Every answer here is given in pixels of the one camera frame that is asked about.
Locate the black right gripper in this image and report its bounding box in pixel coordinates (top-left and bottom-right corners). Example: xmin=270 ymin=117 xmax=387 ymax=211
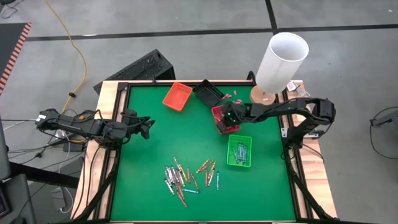
xmin=217 ymin=101 xmax=251 ymax=133

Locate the green plastic basket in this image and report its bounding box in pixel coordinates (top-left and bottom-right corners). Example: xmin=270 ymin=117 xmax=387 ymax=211
xmin=226 ymin=134 xmax=253 ymax=169

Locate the clear plastic bag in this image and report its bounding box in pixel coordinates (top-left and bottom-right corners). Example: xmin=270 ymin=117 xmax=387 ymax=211
xmin=294 ymin=86 xmax=311 ymax=99

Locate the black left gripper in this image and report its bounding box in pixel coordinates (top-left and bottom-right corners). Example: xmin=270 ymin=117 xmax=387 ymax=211
xmin=121 ymin=108 xmax=155 ymax=141

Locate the black floor beam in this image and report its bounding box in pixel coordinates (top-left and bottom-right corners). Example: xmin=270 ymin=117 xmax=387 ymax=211
xmin=9 ymin=161 xmax=80 ymax=190

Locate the orange plastic basket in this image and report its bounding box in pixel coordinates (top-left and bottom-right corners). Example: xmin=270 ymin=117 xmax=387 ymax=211
xmin=162 ymin=82 xmax=193 ymax=112

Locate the black mat with striped edge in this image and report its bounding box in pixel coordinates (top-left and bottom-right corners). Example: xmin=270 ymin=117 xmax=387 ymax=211
xmin=0 ymin=22 xmax=33 ymax=94

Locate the grey stand leg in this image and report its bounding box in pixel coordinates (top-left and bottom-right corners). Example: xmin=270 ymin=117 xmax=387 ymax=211
xmin=369 ymin=110 xmax=398 ymax=128

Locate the red plastic basket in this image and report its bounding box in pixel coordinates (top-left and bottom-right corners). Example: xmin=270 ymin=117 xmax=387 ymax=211
xmin=211 ymin=105 xmax=242 ymax=136

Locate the black power brick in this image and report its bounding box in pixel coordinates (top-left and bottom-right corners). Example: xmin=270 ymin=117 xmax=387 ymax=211
xmin=63 ymin=141 xmax=85 ymax=152

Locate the black plastic basket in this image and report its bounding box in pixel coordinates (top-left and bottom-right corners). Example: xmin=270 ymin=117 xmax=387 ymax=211
xmin=192 ymin=78 xmax=224 ymax=108

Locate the yellow cable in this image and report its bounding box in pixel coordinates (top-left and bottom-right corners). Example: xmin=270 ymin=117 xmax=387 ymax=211
xmin=44 ymin=0 xmax=88 ymax=114

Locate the white table lamp wooden base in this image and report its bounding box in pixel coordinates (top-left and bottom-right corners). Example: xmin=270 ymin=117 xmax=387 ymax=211
xmin=249 ymin=32 xmax=310 ymax=109

